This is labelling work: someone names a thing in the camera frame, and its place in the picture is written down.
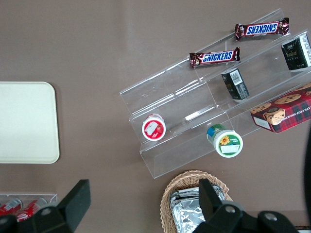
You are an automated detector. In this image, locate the foil-wrapped sandwich pack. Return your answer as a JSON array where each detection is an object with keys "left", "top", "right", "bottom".
[
  {"left": 170, "top": 194, "right": 214, "bottom": 233},
  {"left": 169, "top": 185, "right": 228, "bottom": 233}
]

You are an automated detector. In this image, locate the red cola bottle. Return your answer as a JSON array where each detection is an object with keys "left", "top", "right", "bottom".
[
  {"left": 0, "top": 198, "right": 23, "bottom": 216},
  {"left": 16, "top": 198, "right": 48, "bottom": 223}
]

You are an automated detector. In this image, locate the cream rectangular serving tray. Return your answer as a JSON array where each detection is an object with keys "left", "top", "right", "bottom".
[{"left": 0, "top": 82, "right": 60, "bottom": 164}]

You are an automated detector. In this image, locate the green sunflower-lid cup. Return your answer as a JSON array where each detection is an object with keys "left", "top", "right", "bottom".
[{"left": 206, "top": 124, "right": 244, "bottom": 158}]

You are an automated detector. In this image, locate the Snickers chocolate bar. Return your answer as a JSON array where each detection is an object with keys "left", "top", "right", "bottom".
[
  {"left": 234, "top": 17, "right": 290, "bottom": 41},
  {"left": 189, "top": 47, "right": 241, "bottom": 68}
]

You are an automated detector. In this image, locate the light wicker basket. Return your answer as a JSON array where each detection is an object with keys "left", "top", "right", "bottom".
[{"left": 159, "top": 170, "right": 234, "bottom": 233}]

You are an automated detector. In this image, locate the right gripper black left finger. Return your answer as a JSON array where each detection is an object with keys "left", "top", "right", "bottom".
[{"left": 17, "top": 179, "right": 91, "bottom": 233}]

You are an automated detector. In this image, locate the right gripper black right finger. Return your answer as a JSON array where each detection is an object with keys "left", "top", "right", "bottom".
[{"left": 196, "top": 179, "right": 246, "bottom": 233}]

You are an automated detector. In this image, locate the clear acrylic bottle rack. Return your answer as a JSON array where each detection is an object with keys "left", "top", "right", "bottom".
[{"left": 0, "top": 193, "right": 59, "bottom": 219}]

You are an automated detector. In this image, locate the clear acrylic stepped stand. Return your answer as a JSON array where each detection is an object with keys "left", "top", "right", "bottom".
[{"left": 119, "top": 8, "right": 311, "bottom": 180}]

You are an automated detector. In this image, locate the red-lid yogurt cup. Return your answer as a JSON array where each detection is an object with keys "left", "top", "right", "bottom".
[{"left": 141, "top": 113, "right": 167, "bottom": 141}]

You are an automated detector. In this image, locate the red tartan cookie box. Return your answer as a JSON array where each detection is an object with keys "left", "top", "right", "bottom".
[{"left": 250, "top": 82, "right": 311, "bottom": 133}]

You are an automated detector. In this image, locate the small black drink carton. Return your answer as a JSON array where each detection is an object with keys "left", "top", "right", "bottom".
[
  {"left": 220, "top": 68, "right": 250, "bottom": 100},
  {"left": 281, "top": 33, "right": 311, "bottom": 71}
]

